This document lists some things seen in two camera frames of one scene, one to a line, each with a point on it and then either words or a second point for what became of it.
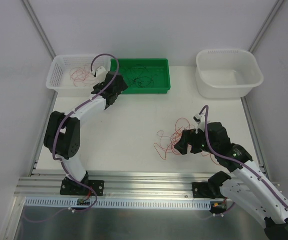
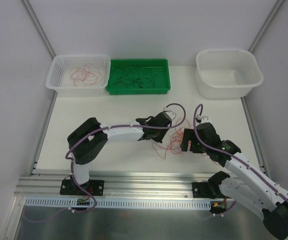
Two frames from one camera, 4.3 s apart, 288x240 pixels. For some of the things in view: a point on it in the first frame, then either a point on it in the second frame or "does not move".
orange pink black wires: x=167 y=143 does not move
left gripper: x=99 y=87 → x=155 y=131
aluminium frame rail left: x=34 y=18 does not move
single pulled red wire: x=82 y=76 does not move
